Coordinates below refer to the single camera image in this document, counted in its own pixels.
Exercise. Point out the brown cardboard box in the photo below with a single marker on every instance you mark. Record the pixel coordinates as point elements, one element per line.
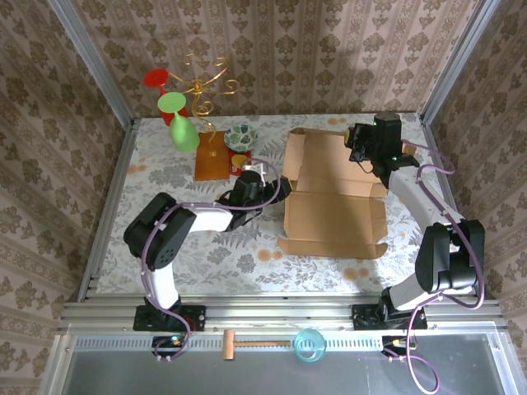
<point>329,210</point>

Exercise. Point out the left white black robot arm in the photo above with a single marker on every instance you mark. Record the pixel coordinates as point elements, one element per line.
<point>164,230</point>

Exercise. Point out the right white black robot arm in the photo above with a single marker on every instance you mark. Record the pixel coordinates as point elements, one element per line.
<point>449,255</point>

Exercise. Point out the small black connector box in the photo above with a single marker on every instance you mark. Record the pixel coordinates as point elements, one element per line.
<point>391,341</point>
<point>164,340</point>

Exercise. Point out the red snack packet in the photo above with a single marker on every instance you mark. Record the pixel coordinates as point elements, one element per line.
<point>236,162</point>

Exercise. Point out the brown wooden base board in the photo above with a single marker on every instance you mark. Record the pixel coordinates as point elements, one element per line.
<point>206,168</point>

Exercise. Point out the leaf pattern ceramic bowl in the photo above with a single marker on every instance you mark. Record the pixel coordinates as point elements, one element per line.
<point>241,138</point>

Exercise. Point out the green plastic wine glass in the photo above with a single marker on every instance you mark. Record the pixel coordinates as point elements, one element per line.
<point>183,136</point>

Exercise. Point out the floral table cover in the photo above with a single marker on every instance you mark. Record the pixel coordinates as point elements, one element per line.
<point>247,280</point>

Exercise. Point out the red plastic wine glass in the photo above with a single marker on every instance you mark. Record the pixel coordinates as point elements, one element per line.
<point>155,77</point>

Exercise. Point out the blue glass cup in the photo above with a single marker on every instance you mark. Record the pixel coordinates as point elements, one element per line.
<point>309,346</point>

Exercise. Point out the wooden mallet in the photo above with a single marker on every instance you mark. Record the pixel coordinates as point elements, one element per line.
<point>229,345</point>

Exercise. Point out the grey metal shelf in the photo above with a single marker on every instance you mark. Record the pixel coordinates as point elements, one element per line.
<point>267,376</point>

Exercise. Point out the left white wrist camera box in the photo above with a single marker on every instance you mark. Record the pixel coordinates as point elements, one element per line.
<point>255,168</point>

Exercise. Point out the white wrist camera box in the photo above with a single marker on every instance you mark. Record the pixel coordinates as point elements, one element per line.
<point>409,149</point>
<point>255,168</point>

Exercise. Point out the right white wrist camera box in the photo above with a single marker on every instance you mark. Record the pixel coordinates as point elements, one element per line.
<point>409,149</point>

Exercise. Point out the aluminium side rail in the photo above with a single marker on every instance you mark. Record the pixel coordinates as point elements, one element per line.
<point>113,189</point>
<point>436,136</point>

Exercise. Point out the aluminium frame post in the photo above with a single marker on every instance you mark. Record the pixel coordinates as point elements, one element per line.
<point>457,61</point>
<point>92,61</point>

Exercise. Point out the aluminium front rail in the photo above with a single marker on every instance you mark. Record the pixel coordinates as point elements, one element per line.
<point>280,312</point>

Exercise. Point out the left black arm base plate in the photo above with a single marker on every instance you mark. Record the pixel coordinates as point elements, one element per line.
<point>197,319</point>

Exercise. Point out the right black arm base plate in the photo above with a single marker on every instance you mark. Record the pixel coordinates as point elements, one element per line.
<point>362,319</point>

